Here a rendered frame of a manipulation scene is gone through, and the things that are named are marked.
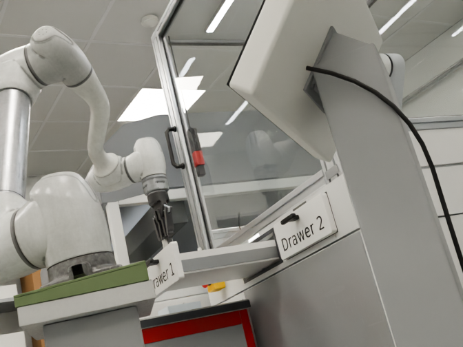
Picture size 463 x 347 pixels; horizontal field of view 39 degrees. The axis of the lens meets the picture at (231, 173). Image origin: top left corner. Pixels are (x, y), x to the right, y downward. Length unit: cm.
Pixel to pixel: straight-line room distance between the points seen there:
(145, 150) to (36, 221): 86
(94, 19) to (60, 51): 229
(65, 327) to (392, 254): 71
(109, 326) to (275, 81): 65
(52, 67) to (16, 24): 223
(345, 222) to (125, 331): 62
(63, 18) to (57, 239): 280
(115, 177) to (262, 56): 137
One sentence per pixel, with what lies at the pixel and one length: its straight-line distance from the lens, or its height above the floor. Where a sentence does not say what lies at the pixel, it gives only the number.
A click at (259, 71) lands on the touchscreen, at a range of 103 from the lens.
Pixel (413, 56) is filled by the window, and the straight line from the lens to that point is 205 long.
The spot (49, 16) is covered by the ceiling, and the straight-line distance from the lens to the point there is 415.
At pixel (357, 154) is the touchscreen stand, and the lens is 114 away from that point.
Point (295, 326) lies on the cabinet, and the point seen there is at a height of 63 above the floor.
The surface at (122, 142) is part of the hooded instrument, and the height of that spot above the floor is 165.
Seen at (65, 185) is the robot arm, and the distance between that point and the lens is 153.
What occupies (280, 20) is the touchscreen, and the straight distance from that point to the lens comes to 105.
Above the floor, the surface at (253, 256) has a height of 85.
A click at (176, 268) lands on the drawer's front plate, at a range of 184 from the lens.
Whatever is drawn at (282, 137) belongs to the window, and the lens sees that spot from 194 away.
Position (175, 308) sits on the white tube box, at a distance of 219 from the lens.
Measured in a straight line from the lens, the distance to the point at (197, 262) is 188.
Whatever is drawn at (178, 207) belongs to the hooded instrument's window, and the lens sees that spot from 297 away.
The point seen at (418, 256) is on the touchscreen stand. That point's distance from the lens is 109.
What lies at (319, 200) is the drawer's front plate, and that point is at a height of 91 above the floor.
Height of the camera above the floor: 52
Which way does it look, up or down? 17 degrees up
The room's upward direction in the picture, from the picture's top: 14 degrees counter-clockwise
